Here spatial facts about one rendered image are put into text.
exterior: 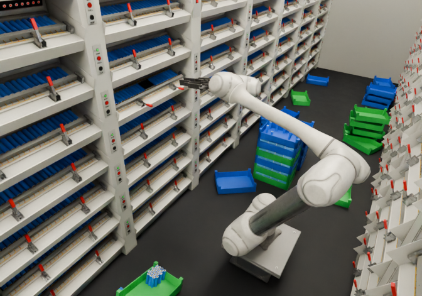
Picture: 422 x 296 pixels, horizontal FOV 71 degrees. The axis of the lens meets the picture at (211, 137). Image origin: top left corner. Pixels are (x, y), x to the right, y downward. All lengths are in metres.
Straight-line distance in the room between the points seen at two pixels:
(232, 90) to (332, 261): 1.33
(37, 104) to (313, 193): 1.03
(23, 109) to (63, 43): 0.27
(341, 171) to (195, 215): 1.31
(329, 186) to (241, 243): 0.59
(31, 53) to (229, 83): 0.70
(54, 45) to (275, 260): 1.43
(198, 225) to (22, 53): 1.49
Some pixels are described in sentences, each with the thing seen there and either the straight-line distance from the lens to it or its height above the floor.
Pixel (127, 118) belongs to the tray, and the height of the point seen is 0.89.
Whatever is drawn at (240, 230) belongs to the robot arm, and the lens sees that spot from 1.48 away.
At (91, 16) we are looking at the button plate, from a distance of 1.29.
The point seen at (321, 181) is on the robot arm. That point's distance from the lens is 1.07.
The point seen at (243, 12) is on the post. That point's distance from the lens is 2.40.
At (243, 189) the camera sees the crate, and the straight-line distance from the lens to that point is 2.37.
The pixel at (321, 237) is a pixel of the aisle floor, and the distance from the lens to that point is 2.23.
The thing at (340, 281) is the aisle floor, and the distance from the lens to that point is 2.06.
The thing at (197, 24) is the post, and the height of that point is 1.24.
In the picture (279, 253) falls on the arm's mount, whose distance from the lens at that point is 1.77.
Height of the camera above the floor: 1.61
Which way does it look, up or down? 33 degrees down
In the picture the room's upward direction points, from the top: 2 degrees clockwise
